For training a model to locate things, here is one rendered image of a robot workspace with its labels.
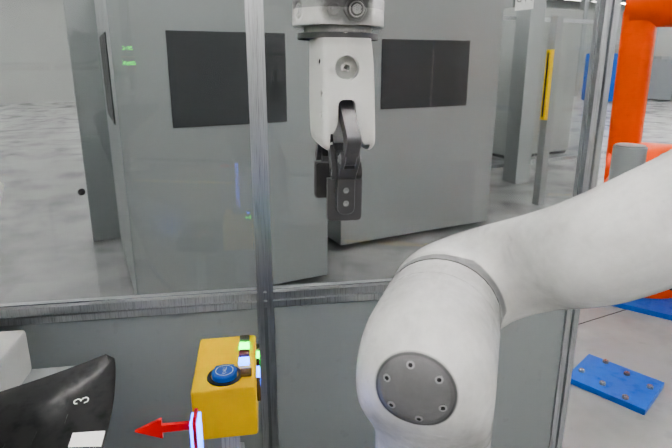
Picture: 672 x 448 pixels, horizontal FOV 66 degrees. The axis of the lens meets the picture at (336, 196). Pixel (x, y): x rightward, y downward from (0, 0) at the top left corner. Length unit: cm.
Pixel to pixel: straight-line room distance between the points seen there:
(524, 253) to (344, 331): 94
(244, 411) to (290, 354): 54
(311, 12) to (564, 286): 32
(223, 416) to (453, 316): 53
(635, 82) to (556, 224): 360
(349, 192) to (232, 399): 50
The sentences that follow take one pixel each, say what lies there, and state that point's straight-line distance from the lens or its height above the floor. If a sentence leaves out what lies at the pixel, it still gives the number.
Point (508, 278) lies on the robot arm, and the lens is 54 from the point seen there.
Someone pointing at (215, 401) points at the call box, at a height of 105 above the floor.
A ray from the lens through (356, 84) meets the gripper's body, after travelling 45.
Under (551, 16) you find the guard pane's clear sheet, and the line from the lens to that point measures 141.
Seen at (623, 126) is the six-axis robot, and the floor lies 112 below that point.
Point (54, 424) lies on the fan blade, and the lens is 66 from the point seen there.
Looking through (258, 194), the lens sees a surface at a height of 125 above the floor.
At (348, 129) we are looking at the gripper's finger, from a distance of 43.
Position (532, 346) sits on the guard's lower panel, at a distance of 162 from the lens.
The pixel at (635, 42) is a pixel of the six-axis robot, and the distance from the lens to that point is 403.
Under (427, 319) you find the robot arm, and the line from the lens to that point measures 43.
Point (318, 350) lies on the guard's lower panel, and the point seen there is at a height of 82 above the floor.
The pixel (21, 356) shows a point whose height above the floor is 92.
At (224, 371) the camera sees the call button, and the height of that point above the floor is 108.
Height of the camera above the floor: 156
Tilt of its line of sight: 15 degrees down
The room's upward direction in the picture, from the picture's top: straight up
